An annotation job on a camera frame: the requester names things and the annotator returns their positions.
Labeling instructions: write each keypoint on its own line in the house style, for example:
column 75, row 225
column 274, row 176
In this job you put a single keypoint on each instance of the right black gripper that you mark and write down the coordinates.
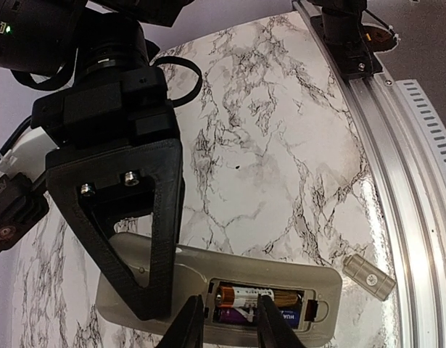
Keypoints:
column 94, row 190

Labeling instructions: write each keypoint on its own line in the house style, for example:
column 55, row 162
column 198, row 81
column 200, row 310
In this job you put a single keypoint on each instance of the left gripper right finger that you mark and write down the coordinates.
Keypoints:
column 272, row 330

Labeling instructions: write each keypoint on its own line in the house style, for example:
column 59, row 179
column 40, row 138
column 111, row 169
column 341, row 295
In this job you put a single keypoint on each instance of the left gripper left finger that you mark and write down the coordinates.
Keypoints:
column 187, row 330

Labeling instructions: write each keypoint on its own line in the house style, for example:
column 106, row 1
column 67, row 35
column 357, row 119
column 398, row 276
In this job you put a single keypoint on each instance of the gold black battery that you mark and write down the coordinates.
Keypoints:
column 247, row 297

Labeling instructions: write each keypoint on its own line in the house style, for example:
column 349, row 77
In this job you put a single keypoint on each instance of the grey remote control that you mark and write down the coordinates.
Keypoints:
column 307, row 296

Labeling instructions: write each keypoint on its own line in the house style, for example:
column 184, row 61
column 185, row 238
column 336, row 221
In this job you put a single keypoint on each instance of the grey battery cover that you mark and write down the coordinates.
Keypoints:
column 368, row 276

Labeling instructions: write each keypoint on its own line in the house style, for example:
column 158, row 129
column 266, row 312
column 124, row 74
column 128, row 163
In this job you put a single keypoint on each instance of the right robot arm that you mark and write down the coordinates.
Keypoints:
column 54, row 45

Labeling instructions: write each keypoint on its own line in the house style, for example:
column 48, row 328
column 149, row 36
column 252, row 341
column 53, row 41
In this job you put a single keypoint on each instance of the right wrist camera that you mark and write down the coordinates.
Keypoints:
column 22, row 186

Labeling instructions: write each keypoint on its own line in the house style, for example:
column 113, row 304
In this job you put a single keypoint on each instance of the front aluminium rail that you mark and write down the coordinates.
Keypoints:
column 405, row 143

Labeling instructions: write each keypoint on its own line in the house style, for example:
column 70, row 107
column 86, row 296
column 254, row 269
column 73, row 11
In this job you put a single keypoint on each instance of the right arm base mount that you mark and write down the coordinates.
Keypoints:
column 353, row 35

